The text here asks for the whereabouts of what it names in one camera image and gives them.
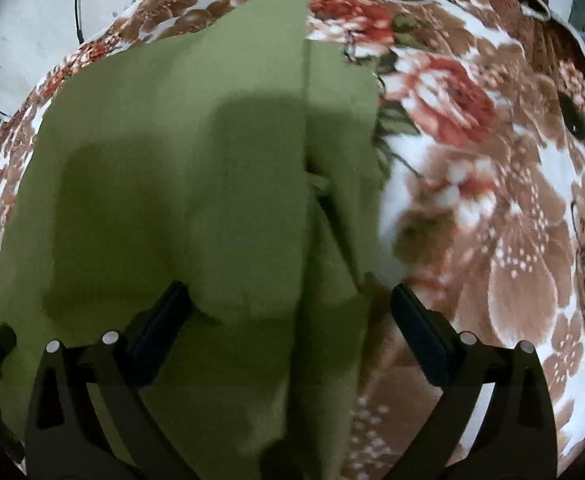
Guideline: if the brown floral fleece blanket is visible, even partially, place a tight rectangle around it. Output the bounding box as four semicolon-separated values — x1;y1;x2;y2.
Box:
0;0;585;479

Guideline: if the black wall cable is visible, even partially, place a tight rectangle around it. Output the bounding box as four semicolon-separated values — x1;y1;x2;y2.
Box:
66;0;86;46

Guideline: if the olive green garment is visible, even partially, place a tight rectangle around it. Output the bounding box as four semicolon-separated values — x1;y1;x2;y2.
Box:
0;0;383;479

